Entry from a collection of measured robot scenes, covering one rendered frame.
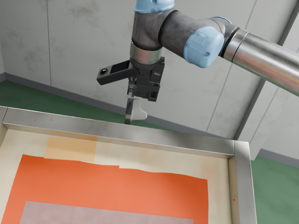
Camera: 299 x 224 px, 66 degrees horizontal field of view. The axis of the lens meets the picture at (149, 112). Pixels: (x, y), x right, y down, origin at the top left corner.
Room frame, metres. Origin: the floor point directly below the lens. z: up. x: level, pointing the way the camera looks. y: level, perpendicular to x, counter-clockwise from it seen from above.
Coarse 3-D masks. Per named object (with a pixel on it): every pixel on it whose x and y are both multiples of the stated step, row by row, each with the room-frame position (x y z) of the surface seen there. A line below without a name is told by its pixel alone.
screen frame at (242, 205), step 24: (0, 120) 0.37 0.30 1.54; (24, 120) 0.38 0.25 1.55; (48, 120) 0.39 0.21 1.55; (72, 120) 0.41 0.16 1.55; (96, 120) 0.42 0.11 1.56; (0, 144) 0.35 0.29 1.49; (144, 144) 0.41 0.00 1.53; (168, 144) 0.41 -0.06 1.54; (192, 144) 0.42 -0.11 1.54; (216, 144) 0.44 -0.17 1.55; (240, 144) 0.45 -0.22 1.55; (240, 168) 0.40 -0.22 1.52; (240, 192) 0.36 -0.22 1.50; (240, 216) 0.32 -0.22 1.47
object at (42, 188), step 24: (24, 168) 0.33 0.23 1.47; (48, 168) 0.34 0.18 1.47; (72, 168) 0.35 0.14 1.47; (96, 168) 0.36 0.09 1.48; (24, 192) 0.29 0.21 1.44; (48, 192) 0.30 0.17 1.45; (72, 192) 0.31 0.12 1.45; (96, 192) 0.32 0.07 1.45; (24, 216) 0.25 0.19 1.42; (48, 216) 0.26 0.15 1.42; (72, 216) 0.27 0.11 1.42; (96, 216) 0.28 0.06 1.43
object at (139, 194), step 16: (128, 176) 0.36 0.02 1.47; (144, 176) 0.37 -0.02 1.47; (160, 176) 0.37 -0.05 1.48; (176, 176) 0.38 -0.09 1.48; (192, 176) 0.39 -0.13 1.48; (128, 192) 0.33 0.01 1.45; (144, 192) 0.34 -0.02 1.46; (160, 192) 0.34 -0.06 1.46; (176, 192) 0.35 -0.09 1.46; (192, 192) 0.36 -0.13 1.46; (128, 208) 0.31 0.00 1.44; (144, 208) 0.31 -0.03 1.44; (160, 208) 0.32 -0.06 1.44; (176, 208) 0.32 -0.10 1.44; (192, 208) 0.33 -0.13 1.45; (208, 208) 0.34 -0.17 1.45
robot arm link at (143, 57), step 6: (132, 42) 0.52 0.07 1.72; (132, 48) 0.52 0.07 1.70; (138, 48) 0.51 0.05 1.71; (132, 54) 0.52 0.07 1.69; (138, 54) 0.51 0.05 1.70; (144, 54) 0.51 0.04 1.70; (150, 54) 0.51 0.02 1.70; (156, 54) 0.52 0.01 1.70; (138, 60) 0.51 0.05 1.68; (144, 60) 0.51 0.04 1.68; (150, 60) 0.51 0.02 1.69; (156, 60) 0.53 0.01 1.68
